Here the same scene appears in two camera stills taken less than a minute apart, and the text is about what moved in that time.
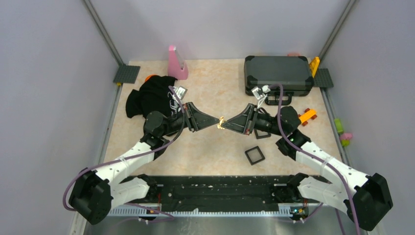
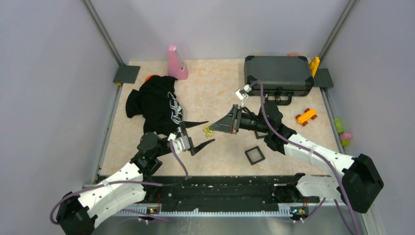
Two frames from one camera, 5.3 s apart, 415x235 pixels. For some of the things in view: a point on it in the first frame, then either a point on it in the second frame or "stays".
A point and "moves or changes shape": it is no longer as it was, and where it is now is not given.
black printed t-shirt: (155, 94) stays
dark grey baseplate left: (126, 74) stays
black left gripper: (199, 120) → (187, 125)
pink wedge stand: (176, 68) stays
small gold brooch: (221, 121) moves or changes shape
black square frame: (258, 136) stays
